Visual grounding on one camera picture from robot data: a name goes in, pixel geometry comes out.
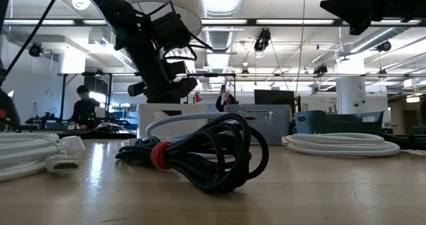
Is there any light blue cable coil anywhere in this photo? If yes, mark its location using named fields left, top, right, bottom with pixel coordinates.
left=126, top=111, right=249, bottom=160

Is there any black hanging camera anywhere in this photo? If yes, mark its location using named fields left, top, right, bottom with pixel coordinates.
left=28, top=42, right=45, bottom=58
left=314, top=64, right=329, bottom=77
left=254, top=28, right=272, bottom=53
left=377, top=40, right=393, bottom=53

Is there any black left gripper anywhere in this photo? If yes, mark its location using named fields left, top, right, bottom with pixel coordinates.
left=128, top=49, right=200, bottom=105

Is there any clear plastic round container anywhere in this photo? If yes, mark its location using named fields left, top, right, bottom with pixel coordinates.
left=0, top=131, right=87, bottom=183

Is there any person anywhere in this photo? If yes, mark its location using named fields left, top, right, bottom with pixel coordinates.
left=71, top=85, right=101, bottom=130
left=215, top=84, right=241, bottom=113

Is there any black background rig frame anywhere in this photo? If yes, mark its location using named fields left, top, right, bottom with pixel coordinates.
left=57, top=71, right=114, bottom=130

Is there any gray plastic bin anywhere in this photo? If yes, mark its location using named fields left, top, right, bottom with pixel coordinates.
left=223, top=104, right=292, bottom=146

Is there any black computer monitor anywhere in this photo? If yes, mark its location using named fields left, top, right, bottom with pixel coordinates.
left=254, top=89, right=297, bottom=107

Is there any white smooth cable coil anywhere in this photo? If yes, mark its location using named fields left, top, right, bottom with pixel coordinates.
left=281, top=132, right=401, bottom=158

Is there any black cable with red strap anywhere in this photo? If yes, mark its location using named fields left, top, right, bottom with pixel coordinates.
left=114, top=112, right=270, bottom=194

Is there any teal plastic bin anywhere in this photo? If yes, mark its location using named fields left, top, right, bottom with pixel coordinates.
left=294, top=110, right=385, bottom=135

